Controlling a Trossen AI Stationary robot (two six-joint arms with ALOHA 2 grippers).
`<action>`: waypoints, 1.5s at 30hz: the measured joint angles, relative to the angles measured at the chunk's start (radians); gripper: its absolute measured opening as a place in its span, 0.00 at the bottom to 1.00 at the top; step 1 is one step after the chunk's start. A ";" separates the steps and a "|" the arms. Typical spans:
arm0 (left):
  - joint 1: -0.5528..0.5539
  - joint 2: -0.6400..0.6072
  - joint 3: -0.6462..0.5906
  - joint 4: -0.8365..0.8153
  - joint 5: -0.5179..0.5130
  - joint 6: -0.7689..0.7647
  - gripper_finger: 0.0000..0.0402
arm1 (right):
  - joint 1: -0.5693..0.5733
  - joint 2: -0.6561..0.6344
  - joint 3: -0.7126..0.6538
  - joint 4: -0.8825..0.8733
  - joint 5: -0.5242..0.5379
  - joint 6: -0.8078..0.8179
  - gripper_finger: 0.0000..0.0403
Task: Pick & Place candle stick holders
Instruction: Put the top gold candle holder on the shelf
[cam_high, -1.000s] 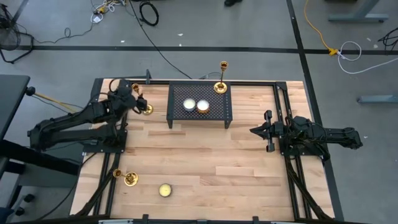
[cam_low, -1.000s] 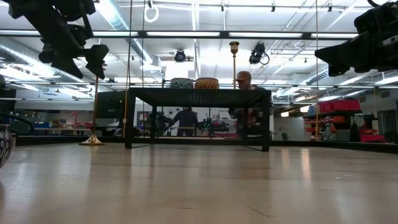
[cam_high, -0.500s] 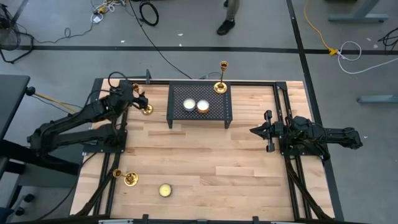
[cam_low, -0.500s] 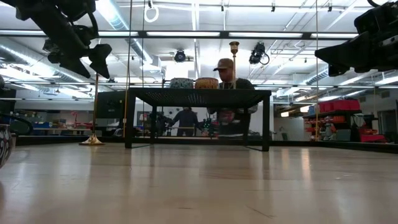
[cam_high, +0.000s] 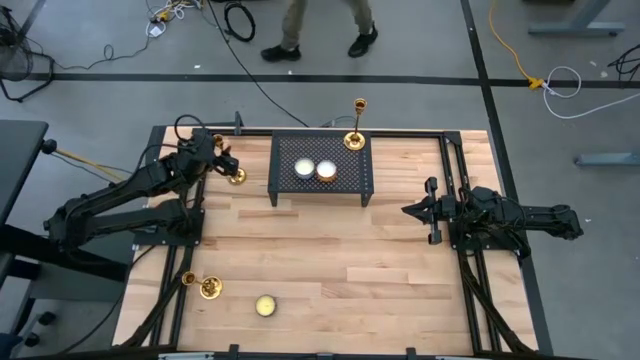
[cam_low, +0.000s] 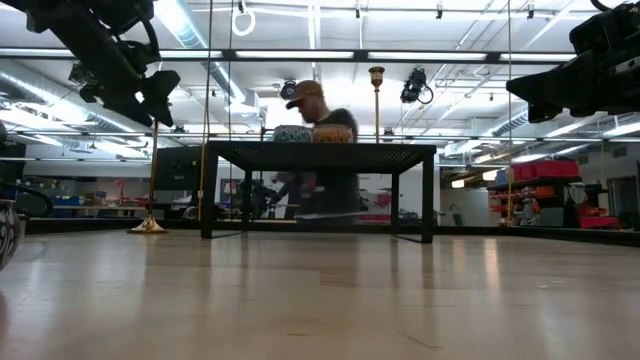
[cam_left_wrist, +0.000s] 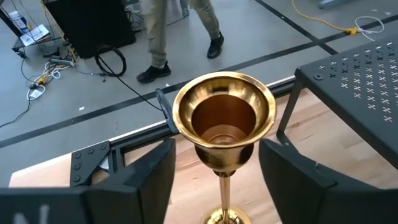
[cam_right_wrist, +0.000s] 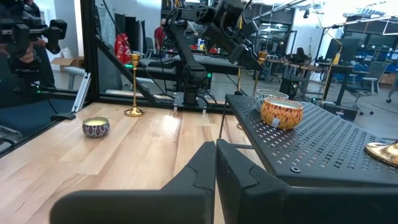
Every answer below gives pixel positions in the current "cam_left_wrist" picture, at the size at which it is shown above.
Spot yellow extension cord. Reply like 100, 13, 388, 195
291, 0, 360, 35

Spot black cabinet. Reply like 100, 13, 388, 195
43, 0, 137, 59

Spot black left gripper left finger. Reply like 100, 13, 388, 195
0, 138, 177, 224

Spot white cables with power strip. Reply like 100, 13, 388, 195
26, 58, 75, 101

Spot coiled black cable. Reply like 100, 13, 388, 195
94, 44, 127, 78

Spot white floor cable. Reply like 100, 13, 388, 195
354, 16, 386, 42

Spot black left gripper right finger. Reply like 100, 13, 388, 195
258, 139, 398, 224

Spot white plastic bottle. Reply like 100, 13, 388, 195
8, 11, 29, 34

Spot black perforated metal shelf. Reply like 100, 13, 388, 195
275, 32, 398, 170

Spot black aluminium table frame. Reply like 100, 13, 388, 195
70, 75, 296, 188

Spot long black floor cable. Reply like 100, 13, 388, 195
98, 55, 163, 112

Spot person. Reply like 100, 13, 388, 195
136, 0, 224, 84

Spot small cart with papers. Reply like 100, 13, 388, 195
0, 7, 53, 59

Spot tall gold candlestick holder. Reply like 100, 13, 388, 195
172, 71, 277, 224

